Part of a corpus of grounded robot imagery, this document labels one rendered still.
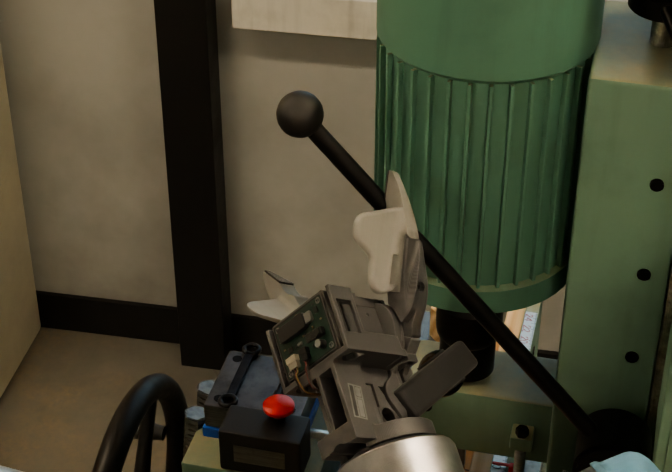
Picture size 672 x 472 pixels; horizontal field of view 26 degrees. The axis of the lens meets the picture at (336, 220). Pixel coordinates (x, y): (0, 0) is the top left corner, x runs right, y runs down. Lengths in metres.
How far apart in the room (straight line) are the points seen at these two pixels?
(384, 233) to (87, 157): 1.88
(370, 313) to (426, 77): 0.18
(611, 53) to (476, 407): 0.37
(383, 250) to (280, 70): 1.65
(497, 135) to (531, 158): 0.04
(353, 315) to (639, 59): 0.29
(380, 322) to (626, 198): 0.22
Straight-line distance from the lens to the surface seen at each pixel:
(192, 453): 1.43
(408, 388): 1.05
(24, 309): 3.07
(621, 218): 1.15
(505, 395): 1.33
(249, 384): 1.44
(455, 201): 1.15
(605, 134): 1.11
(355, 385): 1.02
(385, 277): 1.06
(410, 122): 1.13
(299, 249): 2.89
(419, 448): 1.00
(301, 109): 1.05
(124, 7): 2.72
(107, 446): 1.47
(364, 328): 1.05
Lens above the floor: 1.93
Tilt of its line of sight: 34 degrees down
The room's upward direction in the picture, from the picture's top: straight up
